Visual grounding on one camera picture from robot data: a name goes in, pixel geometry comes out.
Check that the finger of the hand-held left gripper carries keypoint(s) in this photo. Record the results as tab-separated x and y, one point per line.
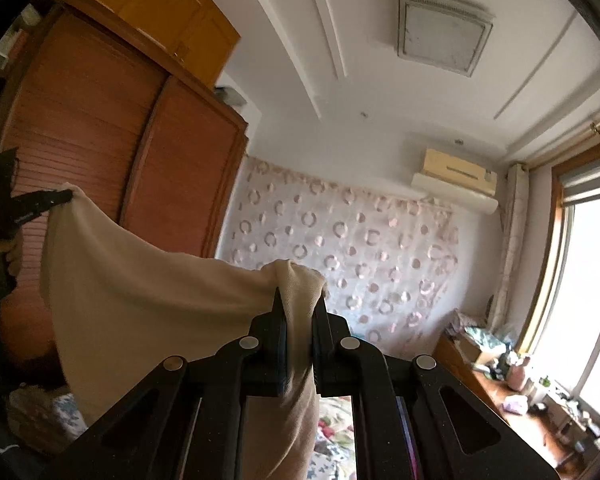
42	202

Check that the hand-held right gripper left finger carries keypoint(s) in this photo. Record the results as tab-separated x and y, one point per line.
267	360

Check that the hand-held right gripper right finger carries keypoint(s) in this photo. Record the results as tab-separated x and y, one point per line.
330	360

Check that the beige printed t-shirt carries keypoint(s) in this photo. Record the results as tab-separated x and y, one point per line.
155	300

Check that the person's left hand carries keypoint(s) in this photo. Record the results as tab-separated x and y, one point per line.
2	255

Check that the pink floral quilt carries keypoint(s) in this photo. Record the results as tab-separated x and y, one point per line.
335	430

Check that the wooden louvered wardrobe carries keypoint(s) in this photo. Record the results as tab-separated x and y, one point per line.
105	125

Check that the wooden windowsill cabinet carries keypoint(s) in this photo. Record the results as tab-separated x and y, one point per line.
460	375

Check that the cardboard box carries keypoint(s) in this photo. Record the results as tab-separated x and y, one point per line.
480	352

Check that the pink bottle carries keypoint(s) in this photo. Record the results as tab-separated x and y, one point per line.
517	375

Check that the pink cloth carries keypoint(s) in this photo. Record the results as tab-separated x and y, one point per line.
514	405

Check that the patterned window curtain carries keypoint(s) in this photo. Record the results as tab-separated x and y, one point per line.
510	250

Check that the green capped bottle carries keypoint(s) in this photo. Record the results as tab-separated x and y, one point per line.
544	385

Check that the cream air conditioner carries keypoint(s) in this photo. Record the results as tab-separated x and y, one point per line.
455	175

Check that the wooden top cabinet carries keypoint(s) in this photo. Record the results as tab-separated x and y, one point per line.
170	5

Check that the wooden framed window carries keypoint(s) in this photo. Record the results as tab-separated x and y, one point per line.
590	285

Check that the square ceiling lamp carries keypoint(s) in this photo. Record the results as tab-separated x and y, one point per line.
442	30

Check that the circle patterned wall curtain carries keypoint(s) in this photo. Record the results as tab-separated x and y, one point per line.
355	240

